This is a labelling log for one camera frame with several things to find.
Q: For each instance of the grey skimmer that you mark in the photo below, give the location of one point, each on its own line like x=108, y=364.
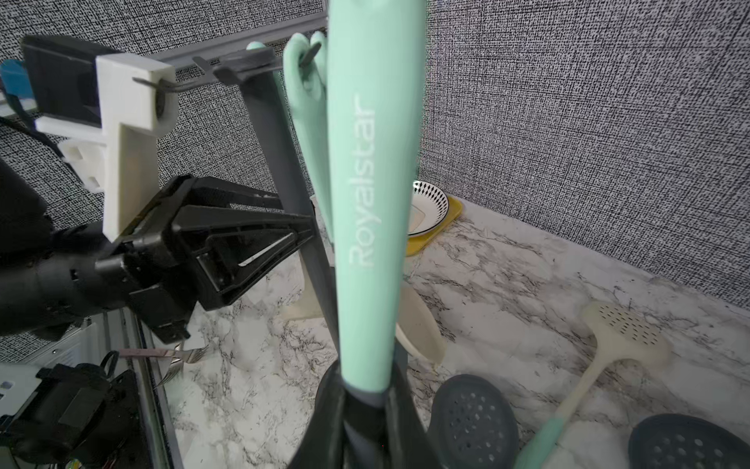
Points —
x=682, y=441
x=375, y=88
x=304, y=66

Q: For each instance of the white bowl black rim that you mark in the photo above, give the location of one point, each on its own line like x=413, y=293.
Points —
x=429, y=207

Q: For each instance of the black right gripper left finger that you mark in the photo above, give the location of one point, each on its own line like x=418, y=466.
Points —
x=322, y=446

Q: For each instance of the cream skimmer mint handle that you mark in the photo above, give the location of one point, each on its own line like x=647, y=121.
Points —
x=472, y=425

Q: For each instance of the grey skimmer back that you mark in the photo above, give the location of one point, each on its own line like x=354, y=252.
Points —
x=682, y=441

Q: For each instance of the yellow tray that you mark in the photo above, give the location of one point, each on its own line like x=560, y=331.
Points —
x=418, y=243

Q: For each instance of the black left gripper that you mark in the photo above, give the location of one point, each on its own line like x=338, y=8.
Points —
x=199, y=242

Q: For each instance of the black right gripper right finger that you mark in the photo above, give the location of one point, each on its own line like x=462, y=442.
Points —
x=408, y=443

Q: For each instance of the metal fork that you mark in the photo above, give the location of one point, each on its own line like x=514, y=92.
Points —
x=178, y=358

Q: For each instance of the grey skimmer front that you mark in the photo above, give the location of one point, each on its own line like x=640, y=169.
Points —
x=304, y=66

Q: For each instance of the grey utensil rack stand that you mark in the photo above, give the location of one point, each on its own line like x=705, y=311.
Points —
x=254, y=72

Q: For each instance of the cream slotted spatula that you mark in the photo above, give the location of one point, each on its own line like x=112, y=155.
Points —
x=620, y=336

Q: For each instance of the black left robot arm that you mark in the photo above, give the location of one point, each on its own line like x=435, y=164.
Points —
x=47, y=278

